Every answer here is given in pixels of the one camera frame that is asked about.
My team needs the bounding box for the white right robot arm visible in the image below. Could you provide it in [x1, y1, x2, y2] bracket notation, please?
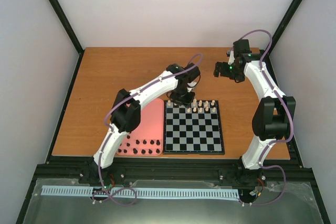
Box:
[214, 39, 296, 186]

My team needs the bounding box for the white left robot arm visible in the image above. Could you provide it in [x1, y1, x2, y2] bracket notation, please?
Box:
[90, 63, 201, 184]

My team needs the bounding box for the left controller board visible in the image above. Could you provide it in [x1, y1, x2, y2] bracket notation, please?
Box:
[100, 174, 115, 191]

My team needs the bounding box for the controller board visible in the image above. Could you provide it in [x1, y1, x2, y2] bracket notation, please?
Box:
[100, 174, 115, 191]
[249, 175, 266, 198]

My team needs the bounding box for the right controller board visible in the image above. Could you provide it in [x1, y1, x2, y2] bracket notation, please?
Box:
[249, 175, 266, 198]

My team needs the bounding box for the black grey chessboard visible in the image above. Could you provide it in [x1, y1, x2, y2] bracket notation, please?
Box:
[163, 100, 225, 155]

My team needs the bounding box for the pink plastic tray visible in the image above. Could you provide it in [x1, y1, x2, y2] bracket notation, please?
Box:
[116, 98, 164, 157]

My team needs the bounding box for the light blue cable duct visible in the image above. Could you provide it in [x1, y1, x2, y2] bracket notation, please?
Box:
[40, 185, 239, 201]

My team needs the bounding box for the black aluminium frame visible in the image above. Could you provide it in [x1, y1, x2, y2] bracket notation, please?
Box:
[16, 0, 330, 223]

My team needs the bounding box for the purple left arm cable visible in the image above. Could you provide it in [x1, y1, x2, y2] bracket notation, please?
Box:
[97, 52, 138, 206]

